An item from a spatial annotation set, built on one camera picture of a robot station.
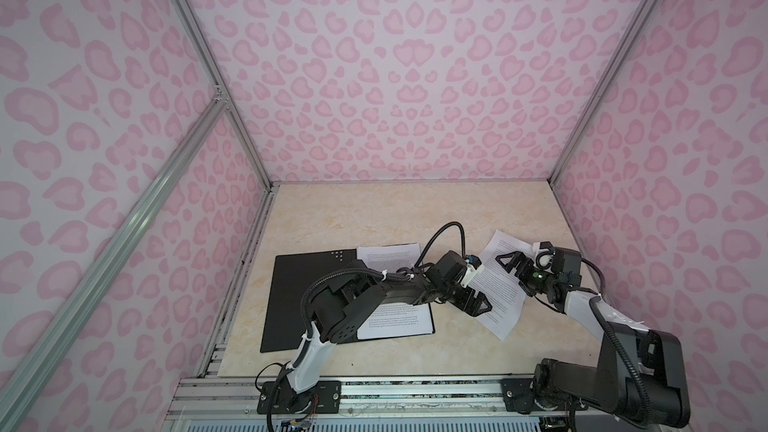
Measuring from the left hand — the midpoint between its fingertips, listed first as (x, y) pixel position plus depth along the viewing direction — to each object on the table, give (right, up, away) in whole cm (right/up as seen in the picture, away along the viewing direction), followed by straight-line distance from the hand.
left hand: (480, 302), depth 86 cm
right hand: (+8, +11, +2) cm, 14 cm away
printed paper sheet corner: (+9, +2, +5) cm, 10 cm away
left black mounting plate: (-41, -19, -13) cm, 47 cm away
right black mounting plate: (+6, -19, -13) cm, 24 cm away
